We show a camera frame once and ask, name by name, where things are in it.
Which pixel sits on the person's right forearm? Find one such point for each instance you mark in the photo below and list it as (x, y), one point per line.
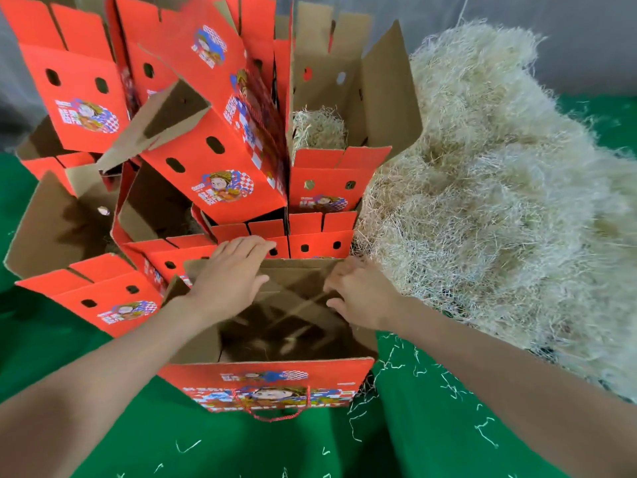
(527, 393)

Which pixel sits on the white pole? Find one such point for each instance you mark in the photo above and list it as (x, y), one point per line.
(463, 9)

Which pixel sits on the pile of wood wool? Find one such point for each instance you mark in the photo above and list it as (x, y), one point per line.
(498, 194)

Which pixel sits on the small straw filler clump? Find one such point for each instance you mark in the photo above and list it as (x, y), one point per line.
(318, 129)

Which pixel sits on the person's left forearm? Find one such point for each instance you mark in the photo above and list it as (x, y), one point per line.
(90, 393)

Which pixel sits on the person's left hand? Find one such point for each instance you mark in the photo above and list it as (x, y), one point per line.
(231, 279)

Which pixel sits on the person's right hand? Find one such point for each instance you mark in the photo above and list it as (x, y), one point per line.
(363, 293)

